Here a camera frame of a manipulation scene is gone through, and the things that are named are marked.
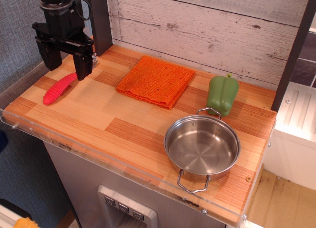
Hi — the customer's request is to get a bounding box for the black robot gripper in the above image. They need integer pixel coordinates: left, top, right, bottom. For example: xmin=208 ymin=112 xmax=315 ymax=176
xmin=32 ymin=0 xmax=94 ymax=81

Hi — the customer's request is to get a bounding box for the orange cloth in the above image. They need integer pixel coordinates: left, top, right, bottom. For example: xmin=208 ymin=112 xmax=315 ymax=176
xmin=116 ymin=56 xmax=195 ymax=109

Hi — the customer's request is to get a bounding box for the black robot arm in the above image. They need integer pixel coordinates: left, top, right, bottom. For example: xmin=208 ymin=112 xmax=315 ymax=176
xmin=32 ymin=0 xmax=94 ymax=81

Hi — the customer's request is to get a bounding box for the grey toy kitchen cabinet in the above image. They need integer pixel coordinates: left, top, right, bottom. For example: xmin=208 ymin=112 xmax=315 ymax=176
xmin=45 ymin=143 xmax=226 ymax=228

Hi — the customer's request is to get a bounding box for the green toy bell pepper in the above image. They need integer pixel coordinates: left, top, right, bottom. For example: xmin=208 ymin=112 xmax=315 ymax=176
xmin=206 ymin=73 xmax=239 ymax=117

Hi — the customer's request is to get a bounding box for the silver dispenser panel with buttons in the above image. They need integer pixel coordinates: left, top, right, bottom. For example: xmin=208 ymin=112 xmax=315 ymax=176
xmin=98 ymin=185 xmax=158 ymax=228

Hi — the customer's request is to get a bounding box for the stainless steel pot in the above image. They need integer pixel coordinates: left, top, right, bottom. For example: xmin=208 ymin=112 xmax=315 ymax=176
xmin=164 ymin=107 xmax=241 ymax=194

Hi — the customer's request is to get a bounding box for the yellow object at bottom left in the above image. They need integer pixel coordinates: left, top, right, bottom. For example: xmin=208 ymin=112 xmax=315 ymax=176
xmin=13 ymin=217 xmax=39 ymax=228

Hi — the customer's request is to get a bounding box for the red handled toy fork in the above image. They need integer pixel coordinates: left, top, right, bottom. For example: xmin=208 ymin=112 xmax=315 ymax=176
xmin=43 ymin=73 xmax=77 ymax=105

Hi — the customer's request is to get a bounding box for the dark grey left post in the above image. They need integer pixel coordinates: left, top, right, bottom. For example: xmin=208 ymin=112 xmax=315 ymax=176
xmin=88 ymin=0 xmax=113 ymax=56

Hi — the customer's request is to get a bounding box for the dark grey post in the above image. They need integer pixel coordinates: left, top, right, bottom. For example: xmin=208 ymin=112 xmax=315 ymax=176
xmin=271 ymin=0 xmax=316 ymax=112
xmin=88 ymin=0 xmax=113 ymax=56

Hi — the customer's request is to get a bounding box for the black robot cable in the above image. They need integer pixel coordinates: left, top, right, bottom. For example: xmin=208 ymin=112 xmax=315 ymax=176
xmin=70 ymin=0 xmax=92 ymax=21

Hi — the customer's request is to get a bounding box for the dark grey right post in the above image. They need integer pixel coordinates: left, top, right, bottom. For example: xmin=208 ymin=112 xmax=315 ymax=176
xmin=271 ymin=0 xmax=316 ymax=112

